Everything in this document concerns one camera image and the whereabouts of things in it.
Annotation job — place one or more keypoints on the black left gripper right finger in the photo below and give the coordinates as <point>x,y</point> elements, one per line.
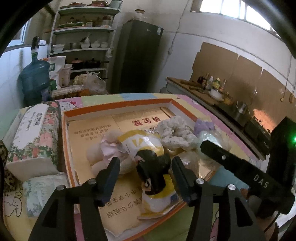
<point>236,221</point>

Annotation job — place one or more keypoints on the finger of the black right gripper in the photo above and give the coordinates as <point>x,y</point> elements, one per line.
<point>272,192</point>

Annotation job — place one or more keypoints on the black haired doll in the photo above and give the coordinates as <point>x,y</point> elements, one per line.
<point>153,168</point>

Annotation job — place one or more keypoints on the person's right hand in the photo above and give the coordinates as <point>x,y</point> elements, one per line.
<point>270,227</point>

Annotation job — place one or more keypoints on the pale green tissue pack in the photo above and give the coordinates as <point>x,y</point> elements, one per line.
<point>38,190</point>

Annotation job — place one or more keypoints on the leopard print cloth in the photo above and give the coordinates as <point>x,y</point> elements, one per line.
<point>10,182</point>

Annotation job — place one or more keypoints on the black gas stove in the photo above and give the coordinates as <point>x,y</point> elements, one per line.
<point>258,135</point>

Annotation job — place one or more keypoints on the pink plush doll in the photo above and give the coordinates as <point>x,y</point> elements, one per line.
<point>100,154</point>

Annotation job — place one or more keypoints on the floral tissue pack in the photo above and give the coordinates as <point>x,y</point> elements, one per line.
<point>34,150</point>

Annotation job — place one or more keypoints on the white plush unicorn toy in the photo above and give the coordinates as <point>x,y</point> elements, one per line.
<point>205,131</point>

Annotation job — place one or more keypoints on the white speckled scrunchie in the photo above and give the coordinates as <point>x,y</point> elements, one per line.
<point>174,134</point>

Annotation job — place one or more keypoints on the kitchen counter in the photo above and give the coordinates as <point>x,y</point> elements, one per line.
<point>175,86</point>

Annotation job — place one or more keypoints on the orange rimmed cardboard box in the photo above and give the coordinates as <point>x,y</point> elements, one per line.
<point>83,127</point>

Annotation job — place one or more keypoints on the white bowl on counter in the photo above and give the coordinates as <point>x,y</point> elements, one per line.
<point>216,94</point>

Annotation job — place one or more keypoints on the clear plastic bag of food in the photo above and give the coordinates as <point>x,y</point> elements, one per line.
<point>92,82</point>

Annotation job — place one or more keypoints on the blue water jug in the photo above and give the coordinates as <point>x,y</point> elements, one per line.
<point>35,78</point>

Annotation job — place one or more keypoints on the dark green refrigerator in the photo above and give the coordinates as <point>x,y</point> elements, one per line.
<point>135,55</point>

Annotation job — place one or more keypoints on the grey metal shelf rack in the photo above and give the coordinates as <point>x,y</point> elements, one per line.
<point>83,34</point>

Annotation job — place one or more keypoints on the glass jar on refrigerator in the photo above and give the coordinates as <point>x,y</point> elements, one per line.
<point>139,14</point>

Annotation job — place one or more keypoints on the brown cardboard wall panel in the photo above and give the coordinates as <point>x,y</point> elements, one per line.
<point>266,97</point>

